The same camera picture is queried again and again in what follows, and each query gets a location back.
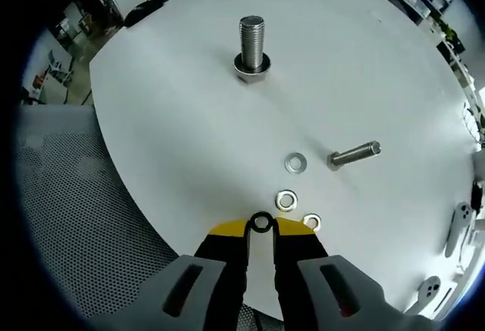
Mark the small metal washer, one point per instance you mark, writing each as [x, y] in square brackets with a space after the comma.
[305, 219]
[279, 199]
[288, 163]

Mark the small bushy desk plant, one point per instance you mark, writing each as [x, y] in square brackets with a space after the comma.
[449, 32]

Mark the small black device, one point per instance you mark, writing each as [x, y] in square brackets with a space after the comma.
[475, 194]

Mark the black computer mouse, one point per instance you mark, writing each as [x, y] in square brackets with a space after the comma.
[142, 11]

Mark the grey mesh office chair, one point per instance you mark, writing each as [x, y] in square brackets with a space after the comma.
[76, 213]

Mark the large threaded stud bolt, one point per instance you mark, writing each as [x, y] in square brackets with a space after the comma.
[252, 43]

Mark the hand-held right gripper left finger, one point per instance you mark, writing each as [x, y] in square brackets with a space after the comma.
[223, 255]

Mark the small threaded stud bolt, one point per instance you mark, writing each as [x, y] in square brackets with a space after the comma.
[352, 155]

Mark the white handheld controller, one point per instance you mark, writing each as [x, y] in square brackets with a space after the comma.
[430, 289]
[460, 217]

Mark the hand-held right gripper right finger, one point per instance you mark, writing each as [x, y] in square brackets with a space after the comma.
[303, 251]

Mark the large black washer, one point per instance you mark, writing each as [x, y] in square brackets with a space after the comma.
[238, 64]

